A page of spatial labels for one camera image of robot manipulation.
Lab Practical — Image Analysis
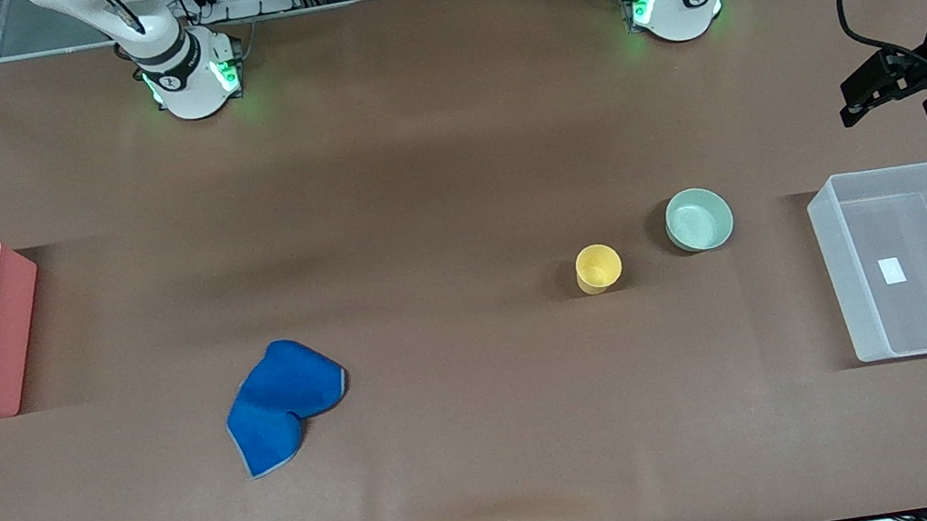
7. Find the blue cloth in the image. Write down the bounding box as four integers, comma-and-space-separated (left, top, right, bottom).
215, 330, 361, 483

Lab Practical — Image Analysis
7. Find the light green bowl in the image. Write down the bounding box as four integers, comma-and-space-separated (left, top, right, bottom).
661, 183, 739, 257

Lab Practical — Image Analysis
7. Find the brown table mat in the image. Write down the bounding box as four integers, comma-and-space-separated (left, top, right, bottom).
0, 0, 927, 521

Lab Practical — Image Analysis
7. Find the yellow cup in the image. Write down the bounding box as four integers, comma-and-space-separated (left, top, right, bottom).
572, 241, 627, 297

